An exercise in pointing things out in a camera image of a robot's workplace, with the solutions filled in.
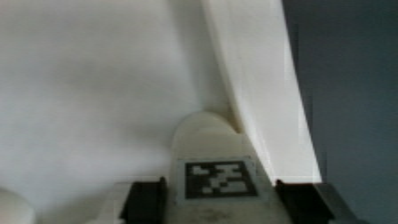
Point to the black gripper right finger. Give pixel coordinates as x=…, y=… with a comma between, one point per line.
x=314, y=204

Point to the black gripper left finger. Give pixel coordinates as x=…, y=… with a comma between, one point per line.
x=144, y=205

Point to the white table leg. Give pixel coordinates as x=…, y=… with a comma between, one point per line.
x=220, y=192

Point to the white square tabletop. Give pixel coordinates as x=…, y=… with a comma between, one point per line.
x=113, y=66

